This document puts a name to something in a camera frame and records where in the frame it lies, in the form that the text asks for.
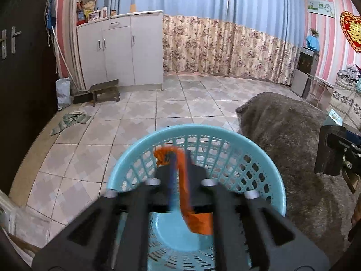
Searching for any orange and blue cloth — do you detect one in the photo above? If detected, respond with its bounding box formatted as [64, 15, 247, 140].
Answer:
[154, 146, 213, 235]

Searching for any pile of assorted household items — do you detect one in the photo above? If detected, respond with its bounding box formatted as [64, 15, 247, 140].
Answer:
[76, 0, 95, 25]

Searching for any black double door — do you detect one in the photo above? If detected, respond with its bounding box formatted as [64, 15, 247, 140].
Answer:
[0, 0, 58, 192]

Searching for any green and white wall poster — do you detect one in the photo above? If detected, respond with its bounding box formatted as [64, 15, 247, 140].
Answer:
[307, 0, 336, 17]

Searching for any metal folding table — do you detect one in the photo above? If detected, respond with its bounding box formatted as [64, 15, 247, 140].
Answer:
[306, 73, 335, 108]

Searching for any blue hanging item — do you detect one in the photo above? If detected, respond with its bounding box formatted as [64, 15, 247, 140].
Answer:
[46, 0, 57, 47]

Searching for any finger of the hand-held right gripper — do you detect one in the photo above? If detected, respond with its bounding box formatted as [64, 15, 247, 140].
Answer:
[314, 124, 347, 176]

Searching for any blue cloth cover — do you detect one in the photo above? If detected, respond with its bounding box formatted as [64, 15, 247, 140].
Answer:
[306, 35, 320, 53]

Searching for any grey-green cloth rag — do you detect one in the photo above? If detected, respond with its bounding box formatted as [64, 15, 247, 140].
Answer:
[50, 111, 92, 136]

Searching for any red and gold wall decoration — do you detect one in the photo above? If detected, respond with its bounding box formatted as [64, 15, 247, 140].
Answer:
[339, 11, 361, 54]

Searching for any furniture under patterned cloth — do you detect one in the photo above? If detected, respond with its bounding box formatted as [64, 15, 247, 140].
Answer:
[327, 76, 361, 130]

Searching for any low wooden stool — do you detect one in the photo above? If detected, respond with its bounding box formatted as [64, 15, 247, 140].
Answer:
[89, 79, 121, 106]

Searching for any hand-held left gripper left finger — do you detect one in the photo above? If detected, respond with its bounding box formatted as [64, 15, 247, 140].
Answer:
[31, 150, 184, 271]

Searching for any grey water dispenser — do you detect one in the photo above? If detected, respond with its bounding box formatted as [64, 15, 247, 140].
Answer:
[290, 46, 320, 99]

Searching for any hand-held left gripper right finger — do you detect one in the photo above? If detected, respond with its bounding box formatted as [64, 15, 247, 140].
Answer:
[185, 150, 330, 271]

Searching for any grey-brown fuzzy blanket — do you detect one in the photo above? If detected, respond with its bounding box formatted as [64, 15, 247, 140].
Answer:
[235, 92, 361, 269]

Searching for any white plastic bag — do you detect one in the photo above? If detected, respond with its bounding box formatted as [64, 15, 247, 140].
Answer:
[56, 77, 72, 110]

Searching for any light blue plastic basket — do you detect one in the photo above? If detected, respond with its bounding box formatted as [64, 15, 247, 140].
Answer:
[106, 124, 287, 271]

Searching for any blue and floral curtain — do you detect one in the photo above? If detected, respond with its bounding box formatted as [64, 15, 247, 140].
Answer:
[94, 0, 306, 86]

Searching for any broom with white stick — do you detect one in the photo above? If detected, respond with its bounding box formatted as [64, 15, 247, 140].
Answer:
[55, 38, 92, 104]

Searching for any teal cardboard box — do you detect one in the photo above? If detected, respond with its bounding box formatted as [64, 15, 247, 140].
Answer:
[327, 109, 345, 126]

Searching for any pile of clothes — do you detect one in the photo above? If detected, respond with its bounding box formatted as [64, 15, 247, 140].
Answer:
[337, 63, 361, 84]

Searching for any white cabinet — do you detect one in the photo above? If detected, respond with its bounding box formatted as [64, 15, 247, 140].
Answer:
[77, 11, 164, 92]

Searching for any person's right forearm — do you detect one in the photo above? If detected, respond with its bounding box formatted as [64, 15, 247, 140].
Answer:
[348, 200, 361, 243]

